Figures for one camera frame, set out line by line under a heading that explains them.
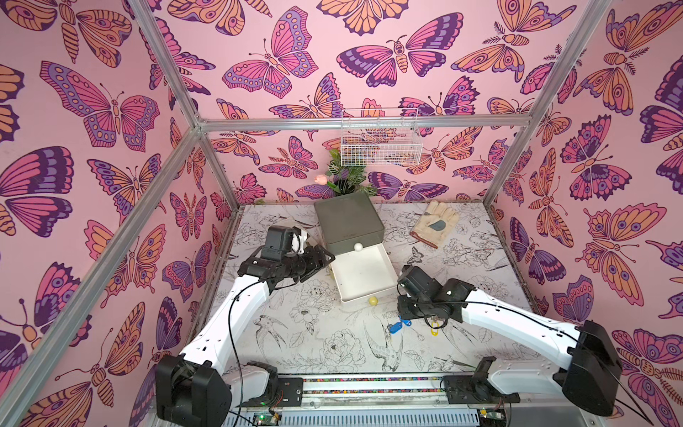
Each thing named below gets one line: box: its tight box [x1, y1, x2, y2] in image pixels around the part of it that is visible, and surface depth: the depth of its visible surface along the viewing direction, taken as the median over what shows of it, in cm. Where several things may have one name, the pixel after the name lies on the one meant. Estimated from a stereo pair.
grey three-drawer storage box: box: [313, 191, 399, 305], surface depth 89 cm
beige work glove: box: [409, 200, 460, 249], surface depth 114 cm
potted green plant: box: [314, 148, 378, 197], surface depth 99 cm
